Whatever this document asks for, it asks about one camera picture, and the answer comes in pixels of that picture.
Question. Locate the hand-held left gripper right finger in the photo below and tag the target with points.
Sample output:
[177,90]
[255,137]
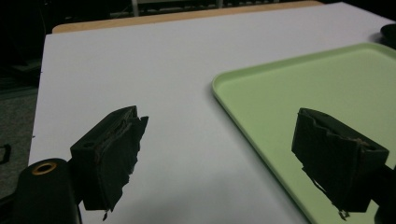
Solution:
[336,161]

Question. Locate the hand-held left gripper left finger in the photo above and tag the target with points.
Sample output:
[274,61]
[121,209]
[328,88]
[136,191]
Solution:
[106,155]

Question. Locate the light green plastic tray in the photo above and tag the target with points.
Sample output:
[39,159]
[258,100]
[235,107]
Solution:
[327,81]

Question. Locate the white table board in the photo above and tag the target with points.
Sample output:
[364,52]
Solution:
[149,77]

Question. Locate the black round object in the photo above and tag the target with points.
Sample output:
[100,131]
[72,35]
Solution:
[389,33]

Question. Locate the metal stand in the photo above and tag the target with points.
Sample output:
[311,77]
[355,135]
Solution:
[135,7]

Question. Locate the wooden table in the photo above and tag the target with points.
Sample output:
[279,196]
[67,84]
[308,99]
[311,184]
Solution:
[174,17]

